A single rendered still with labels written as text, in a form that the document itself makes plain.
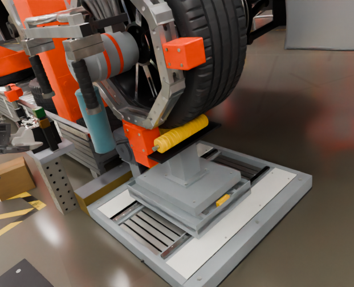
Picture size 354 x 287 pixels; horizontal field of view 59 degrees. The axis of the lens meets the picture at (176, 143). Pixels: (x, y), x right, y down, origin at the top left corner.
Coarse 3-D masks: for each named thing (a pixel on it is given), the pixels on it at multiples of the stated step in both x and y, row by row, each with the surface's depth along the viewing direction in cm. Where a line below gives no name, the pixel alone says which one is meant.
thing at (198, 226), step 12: (132, 192) 158; (144, 192) 154; (228, 192) 141; (240, 192) 140; (144, 204) 153; (156, 204) 143; (168, 204) 142; (216, 204) 136; (228, 204) 136; (168, 216) 139; (180, 216) 130; (192, 216) 132; (204, 216) 128; (216, 216) 132; (192, 228) 127; (204, 228) 128
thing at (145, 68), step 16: (128, 0) 108; (128, 16) 109; (144, 32) 107; (176, 32) 92; (144, 48) 117; (144, 64) 115; (128, 80) 134; (144, 80) 137; (160, 80) 139; (128, 96) 130; (144, 96) 130
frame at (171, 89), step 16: (144, 0) 84; (160, 0) 86; (144, 16) 86; (160, 16) 84; (160, 32) 85; (160, 48) 87; (160, 64) 91; (176, 80) 93; (112, 96) 131; (160, 96) 98; (176, 96) 99; (128, 112) 120; (144, 112) 118; (160, 112) 102
